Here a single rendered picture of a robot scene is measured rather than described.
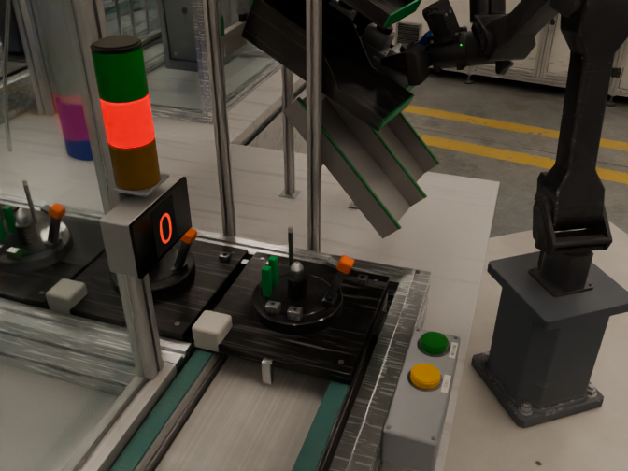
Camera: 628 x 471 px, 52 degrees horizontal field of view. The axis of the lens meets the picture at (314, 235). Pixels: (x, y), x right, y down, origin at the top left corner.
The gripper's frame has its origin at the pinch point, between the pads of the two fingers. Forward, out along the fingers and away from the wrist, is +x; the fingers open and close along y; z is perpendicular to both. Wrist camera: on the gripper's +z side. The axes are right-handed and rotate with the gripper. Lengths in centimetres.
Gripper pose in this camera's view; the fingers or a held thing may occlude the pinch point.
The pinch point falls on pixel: (404, 56)
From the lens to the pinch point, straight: 120.2
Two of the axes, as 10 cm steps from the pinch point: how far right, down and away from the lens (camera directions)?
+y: -4.8, 4.7, -7.4
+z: -2.2, -8.8, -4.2
